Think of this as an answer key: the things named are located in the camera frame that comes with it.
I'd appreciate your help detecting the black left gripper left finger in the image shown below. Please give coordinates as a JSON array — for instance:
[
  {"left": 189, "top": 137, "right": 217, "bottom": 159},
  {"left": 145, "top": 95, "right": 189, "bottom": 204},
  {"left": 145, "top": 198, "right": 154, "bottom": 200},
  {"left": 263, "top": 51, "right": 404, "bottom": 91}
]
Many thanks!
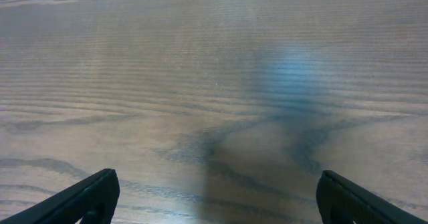
[{"left": 1, "top": 169, "right": 120, "bottom": 224}]

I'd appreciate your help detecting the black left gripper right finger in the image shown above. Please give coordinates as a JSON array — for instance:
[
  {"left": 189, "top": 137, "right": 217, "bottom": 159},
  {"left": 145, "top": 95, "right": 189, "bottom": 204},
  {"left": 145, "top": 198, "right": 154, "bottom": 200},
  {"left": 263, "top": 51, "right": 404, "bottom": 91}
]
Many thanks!
[{"left": 316, "top": 170, "right": 427, "bottom": 224}]

